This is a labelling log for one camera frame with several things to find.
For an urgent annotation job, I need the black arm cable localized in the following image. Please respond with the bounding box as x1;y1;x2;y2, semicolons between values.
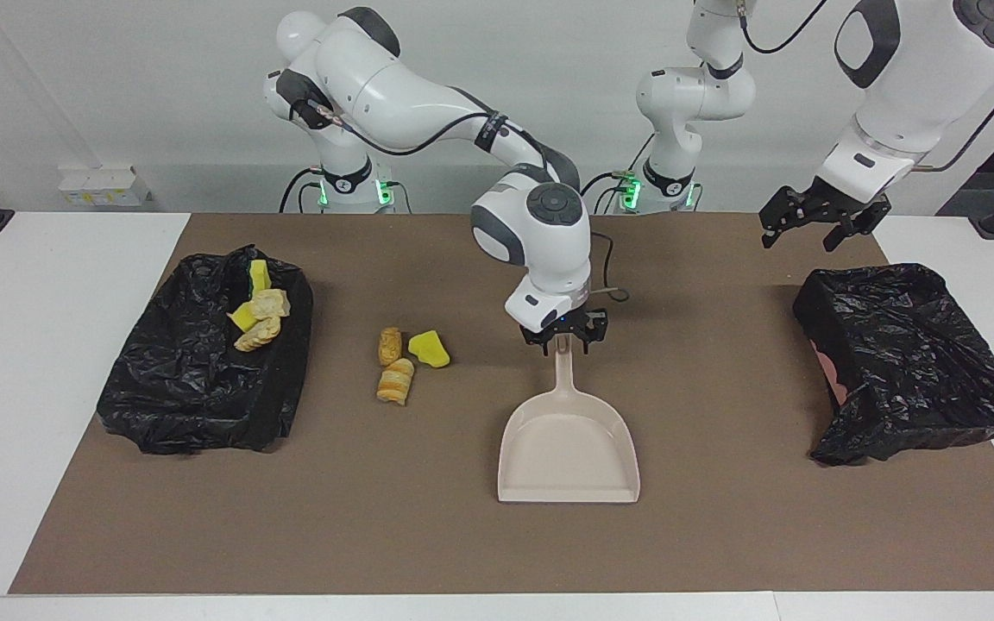
737;0;994;173
294;95;633;304

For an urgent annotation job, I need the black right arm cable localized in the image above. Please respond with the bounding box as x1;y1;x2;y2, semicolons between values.
294;95;633;304

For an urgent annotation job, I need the white wall power box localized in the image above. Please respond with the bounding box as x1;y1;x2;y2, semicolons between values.
58;166;154;208

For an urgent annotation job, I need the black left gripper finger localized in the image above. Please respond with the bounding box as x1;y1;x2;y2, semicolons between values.
758;207;796;251
823;216;873;253

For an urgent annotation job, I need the black bag lined bin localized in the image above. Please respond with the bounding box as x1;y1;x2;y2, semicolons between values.
96;244;316;456

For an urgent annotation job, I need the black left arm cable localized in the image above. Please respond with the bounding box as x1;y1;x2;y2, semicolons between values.
737;0;994;173

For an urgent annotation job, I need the beige plastic dustpan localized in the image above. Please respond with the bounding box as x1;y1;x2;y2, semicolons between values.
497;335;641;505

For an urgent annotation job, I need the brown paper table mat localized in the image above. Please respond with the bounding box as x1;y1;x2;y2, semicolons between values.
9;213;994;596

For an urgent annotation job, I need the pink bin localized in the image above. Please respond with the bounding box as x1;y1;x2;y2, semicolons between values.
810;338;849;408

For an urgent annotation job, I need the black base cable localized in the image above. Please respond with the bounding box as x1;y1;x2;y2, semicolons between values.
577;170;638;214
279;166;325;214

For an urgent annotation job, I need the striped croissant roll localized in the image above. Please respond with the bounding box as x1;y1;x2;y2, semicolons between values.
250;288;292;319
375;357;417;406
233;316;283;353

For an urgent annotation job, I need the black bag on pink bin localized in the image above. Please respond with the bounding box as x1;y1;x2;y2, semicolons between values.
791;263;994;467

